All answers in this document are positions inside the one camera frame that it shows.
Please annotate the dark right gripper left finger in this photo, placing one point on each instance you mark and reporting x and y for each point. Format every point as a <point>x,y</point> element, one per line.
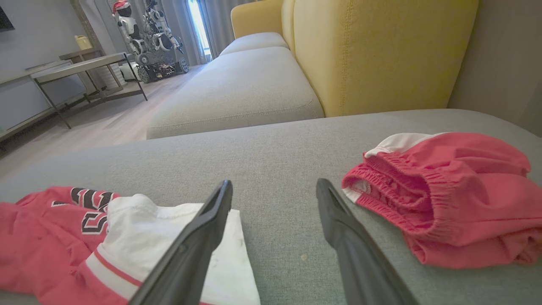
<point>186,262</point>

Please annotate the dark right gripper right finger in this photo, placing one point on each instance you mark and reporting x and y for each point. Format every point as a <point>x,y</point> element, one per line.
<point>360,267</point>

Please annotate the red shorts with white stripe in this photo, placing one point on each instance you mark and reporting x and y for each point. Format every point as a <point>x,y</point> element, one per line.
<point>465,199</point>

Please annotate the red white basketball jersey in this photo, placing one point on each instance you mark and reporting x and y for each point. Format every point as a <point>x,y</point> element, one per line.
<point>51,250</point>

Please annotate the wide grey ottoman cushion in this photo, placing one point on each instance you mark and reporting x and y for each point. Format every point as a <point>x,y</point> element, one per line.
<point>271,152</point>

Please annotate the grey sofa seat cushion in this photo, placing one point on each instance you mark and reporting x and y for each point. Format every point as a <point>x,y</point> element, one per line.
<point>241,89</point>
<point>256,41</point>

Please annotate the white round appliance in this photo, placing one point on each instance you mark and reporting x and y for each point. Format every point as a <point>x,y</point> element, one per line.
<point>129,71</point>

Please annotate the white robot on wheeled base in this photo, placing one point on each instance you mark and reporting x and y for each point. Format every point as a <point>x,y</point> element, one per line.
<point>163,63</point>

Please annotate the white ribbed cylinder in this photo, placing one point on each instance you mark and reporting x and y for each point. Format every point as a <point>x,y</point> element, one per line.
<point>109,76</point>

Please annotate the yellow sofa back cushion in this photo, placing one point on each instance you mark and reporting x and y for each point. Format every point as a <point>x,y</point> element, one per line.
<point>256,19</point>
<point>288,23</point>
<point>381,55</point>

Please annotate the grey metal-legged table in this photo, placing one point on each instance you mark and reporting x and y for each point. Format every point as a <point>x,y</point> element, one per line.
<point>80,67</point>

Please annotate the wooden side shelf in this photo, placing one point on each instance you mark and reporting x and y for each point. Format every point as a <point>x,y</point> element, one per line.
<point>82,54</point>

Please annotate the grey curtain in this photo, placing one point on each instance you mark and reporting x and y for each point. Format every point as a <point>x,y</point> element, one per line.
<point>178,21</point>
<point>222,23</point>

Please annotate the yellow container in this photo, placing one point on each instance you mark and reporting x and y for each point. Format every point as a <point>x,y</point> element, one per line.
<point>83,42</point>

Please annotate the white humanoid robot red hat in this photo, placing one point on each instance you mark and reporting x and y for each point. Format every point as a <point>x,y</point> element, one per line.
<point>127,25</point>

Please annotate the grey upright sofa panel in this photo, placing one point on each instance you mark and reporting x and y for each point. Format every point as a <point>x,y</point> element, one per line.
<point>499,59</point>

